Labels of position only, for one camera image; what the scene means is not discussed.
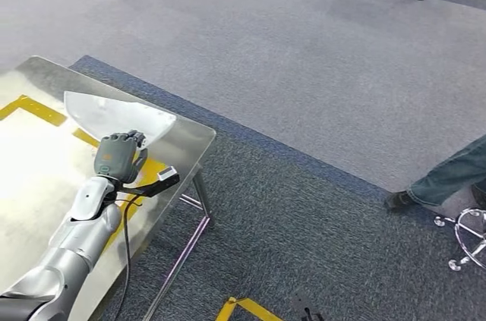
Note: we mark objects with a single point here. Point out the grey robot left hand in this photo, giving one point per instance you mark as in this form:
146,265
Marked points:
118,158

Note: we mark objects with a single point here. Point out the white triangular panel part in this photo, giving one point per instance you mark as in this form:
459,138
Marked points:
114,115

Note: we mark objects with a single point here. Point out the steel workbench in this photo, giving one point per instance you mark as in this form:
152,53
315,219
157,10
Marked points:
182,143

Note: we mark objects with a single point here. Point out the yellow tape on workbench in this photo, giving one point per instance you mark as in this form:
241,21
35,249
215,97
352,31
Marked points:
38,109

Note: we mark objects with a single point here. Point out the black robot foot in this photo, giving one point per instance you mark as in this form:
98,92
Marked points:
313,316

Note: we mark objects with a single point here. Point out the person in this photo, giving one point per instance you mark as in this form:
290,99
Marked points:
447,178

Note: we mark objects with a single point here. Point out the stool with chrome base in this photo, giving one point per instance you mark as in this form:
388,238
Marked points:
454,265

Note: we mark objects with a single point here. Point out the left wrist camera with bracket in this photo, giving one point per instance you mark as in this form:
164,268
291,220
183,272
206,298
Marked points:
167,174

